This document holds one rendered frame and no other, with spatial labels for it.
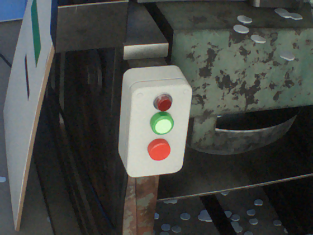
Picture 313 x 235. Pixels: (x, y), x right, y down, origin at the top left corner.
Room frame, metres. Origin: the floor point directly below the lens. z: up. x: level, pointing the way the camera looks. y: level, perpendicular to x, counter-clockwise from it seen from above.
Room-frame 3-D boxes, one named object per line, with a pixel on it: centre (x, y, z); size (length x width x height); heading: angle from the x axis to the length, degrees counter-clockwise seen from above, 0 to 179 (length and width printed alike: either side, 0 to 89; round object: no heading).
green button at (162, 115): (0.71, -0.01, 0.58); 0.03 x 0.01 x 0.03; 109
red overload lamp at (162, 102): (0.71, -0.01, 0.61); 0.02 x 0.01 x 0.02; 109
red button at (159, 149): (0.71, -0.01, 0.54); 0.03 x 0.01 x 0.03; 109
